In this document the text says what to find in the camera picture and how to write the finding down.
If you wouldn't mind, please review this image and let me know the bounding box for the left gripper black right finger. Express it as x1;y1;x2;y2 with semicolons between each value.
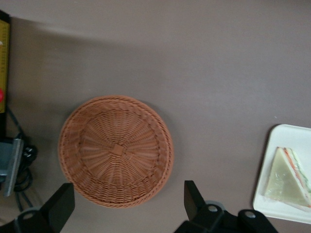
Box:
174;180;277;233

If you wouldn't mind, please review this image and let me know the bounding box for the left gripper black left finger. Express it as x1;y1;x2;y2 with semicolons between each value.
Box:
14;183;75;233

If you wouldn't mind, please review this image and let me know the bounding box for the triangle sandwich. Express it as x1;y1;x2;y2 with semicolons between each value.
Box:
263;146;311;208

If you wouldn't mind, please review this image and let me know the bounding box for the beige plastic tray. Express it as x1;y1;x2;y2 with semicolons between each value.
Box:
252;123;311;224

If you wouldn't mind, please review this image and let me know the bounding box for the brown round wicker basket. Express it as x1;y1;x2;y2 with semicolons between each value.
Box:
57;95;174;209

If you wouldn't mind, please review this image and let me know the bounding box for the black sealing machine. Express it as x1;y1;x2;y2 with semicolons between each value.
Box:
0;9;12;143

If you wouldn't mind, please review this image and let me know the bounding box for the yellow control panel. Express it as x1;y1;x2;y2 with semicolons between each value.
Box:
0;20;11;115

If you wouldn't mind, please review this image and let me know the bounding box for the black power cable with plug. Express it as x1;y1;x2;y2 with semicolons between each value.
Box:
6;105;39;212

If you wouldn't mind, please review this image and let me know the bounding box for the black bracket with metal plate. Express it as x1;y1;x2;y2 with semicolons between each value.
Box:
0;137;25;198

